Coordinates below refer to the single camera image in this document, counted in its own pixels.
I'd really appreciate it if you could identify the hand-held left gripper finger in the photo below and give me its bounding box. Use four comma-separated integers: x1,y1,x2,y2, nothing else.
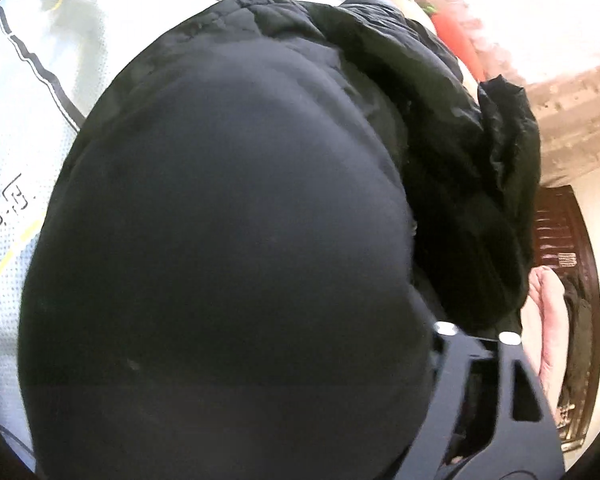
400,322,566,480

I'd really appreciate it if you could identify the black puffer jacket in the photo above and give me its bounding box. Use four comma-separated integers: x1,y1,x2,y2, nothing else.
17,0,541,480

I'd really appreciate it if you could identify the pink folded garment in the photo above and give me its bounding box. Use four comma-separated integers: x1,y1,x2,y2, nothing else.
520,266,568,411

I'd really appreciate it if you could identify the dark green garment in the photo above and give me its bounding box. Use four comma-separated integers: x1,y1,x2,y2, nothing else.
555,280,593,411

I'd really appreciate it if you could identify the sheer floral curtain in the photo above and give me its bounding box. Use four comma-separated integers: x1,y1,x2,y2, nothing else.
420,0,600,186

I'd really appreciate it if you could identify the orange carrot plush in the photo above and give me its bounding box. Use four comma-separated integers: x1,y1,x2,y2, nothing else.
420,2,486,83

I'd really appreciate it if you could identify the blue plaid bed sheet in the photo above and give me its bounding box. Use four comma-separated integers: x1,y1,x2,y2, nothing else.
0,0,341,471

